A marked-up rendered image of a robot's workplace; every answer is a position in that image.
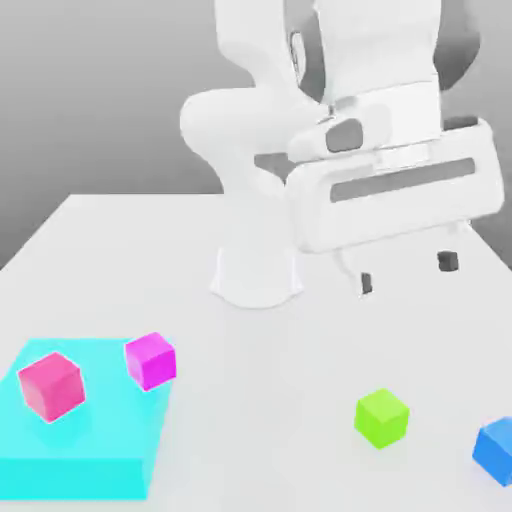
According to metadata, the small green cube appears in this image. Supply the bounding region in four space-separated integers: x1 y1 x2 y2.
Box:
353 387 412 451

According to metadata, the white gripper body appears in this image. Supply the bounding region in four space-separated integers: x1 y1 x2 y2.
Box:
284 117 506 256

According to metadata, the small blue cube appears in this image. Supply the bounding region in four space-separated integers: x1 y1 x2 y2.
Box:
471 415 512 489

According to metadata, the small magenta cube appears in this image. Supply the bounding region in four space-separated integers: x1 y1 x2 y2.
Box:
124 330 178 393

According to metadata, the large cyan box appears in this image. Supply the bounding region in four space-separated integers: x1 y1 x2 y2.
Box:
0 337 178 502

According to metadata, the small pink cube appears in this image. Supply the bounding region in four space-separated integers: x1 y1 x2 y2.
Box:
17 350 88 425

